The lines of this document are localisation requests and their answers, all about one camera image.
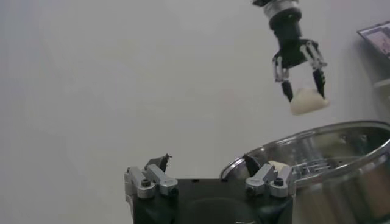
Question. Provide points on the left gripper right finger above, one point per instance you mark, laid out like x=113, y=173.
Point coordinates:
x=268, y=181

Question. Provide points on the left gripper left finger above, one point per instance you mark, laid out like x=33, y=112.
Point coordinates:
x=152, y=182

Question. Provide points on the white steamed baozi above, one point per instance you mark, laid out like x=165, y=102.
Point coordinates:
x=280, y=165
x=307, y=103

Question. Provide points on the stainless steel steamer basket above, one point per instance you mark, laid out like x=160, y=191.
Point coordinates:
x=335, y=201

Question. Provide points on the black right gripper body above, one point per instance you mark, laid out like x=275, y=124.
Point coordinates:
x=291, y=39

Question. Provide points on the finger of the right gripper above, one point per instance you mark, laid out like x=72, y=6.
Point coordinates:
x=319, y=80
x=287, y=89

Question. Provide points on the dark grey open laptop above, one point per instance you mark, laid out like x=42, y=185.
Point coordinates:
x=379, y=38

